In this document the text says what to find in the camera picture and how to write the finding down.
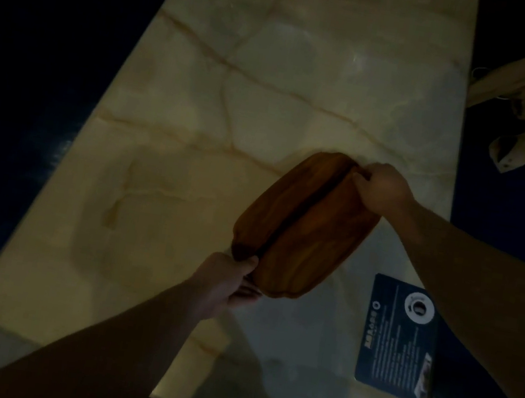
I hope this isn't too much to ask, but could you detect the person's right hand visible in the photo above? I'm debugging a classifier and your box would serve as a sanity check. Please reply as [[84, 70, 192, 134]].
[[345, 159, 420, 223]]

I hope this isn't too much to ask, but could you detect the person's left hand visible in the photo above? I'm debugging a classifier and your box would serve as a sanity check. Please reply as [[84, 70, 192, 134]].
[[182, 246, 268, 329]]

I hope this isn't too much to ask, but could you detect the brown fabric pouch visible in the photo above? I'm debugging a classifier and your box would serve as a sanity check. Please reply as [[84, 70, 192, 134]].
[[224, 138, 391, 313]]

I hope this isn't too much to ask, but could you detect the person's left forearm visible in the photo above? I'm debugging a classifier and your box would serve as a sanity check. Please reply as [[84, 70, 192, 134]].
[[0, 252, 206, 398]]

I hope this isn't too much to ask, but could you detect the person's right forearm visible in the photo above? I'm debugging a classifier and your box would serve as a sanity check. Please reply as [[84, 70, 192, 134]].
[[363, 196, 525, 398]]

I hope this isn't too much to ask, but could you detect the dark printed card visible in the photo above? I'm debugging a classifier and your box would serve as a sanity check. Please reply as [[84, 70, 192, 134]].
[[351, 272, 446, 398]]

